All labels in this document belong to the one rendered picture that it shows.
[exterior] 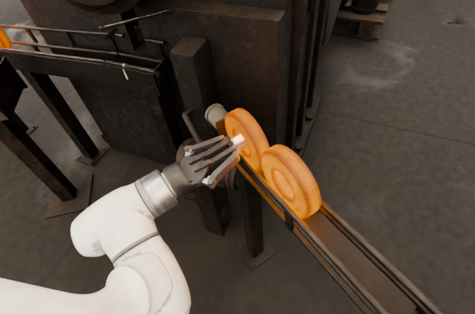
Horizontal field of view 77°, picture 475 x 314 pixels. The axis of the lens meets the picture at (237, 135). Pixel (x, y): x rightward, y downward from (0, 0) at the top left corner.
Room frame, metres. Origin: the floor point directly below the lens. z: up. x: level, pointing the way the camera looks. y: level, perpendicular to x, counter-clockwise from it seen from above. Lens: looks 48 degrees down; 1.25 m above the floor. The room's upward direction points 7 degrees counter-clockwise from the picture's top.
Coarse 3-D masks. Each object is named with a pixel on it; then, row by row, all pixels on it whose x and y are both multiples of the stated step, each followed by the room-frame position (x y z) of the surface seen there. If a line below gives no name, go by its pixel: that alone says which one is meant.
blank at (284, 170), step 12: (276, 144) 0.39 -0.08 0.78; (264, 156) 0.38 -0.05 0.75; (276, 156) 0.34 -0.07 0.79; (288, 156) 0.33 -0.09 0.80; (264, 168) 0.38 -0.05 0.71; (276, 168) 0.34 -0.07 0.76; (288, 168) 0.31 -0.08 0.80; (300, 168) 0.31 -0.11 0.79; (276, 180) 0.35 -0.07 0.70; (288, 180) 0.31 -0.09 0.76; (300, 180) 0.29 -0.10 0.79; (312, 180) 0.29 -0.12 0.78; (288, 192) 0.32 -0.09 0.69; (300, 192) 0.28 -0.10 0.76; (312, 192) 0.27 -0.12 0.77; (288, 204) 0.30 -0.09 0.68; (300, 204) 0.27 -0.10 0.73; (312, 204) 0.26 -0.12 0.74; (300, 216) 0.27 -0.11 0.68
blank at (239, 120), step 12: (240, 108) 0.51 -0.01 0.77; (228, 120) 0.50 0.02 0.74; (240, 120) 0.46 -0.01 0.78; (252, 120) 0.46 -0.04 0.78; (228, 132) 0.51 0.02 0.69; (240, 132) 0.46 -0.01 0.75; (252, 132) 0.43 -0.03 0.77; (252, 144) 0.41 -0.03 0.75; (264, 144) 0.41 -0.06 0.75; (252, 156) 0.42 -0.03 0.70
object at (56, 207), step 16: (0, 64) 0.92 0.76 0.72; (0, 80) 0.86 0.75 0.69; (16, 80) 0.94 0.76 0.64; (0, 96) 0.81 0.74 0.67; (16, 96) 0.88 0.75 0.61; (0, 112) 0.81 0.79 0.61; (0, 128) 0.82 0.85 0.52; (16, 128) 0.86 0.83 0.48; (16, 144) 0.82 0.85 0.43; (32, 144) 0.86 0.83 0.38; (32, 160) 0.82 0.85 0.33; (48, 160) 0.87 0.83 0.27; (48, 176) 0.82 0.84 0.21; (64, 176) 0.88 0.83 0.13; (64, 192) 0.82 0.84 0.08; (80, 192) 0.86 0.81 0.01; (48, 208) 0.79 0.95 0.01; (64, 208) 0.78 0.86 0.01; (80, 208) 0.77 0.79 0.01
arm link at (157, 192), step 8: (144, 176) 0.38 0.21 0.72; (152, 176) 0.37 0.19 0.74; (160, 176) 0.37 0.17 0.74; (136, 184) 0.36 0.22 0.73; (144, 184) 0.36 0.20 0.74; (152, 184) 0.35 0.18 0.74; (160, 184) 0.35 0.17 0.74; (168, 184) 0.36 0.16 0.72; (144, 192) 0.34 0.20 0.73; (152, 192) 0.34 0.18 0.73; (160, 192) 0.34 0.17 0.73; (168, 192) 0.34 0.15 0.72; (144, 200) 0.32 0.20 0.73; (152, 200) 0.32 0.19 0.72; (160, 200) 0.33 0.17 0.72; (168, 200) 0.33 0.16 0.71; (176, 200) 0.34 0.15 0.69; (152, 208) 0.31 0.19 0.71; (160, 208) 0.32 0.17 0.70; (168, 208) 0.33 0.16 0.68
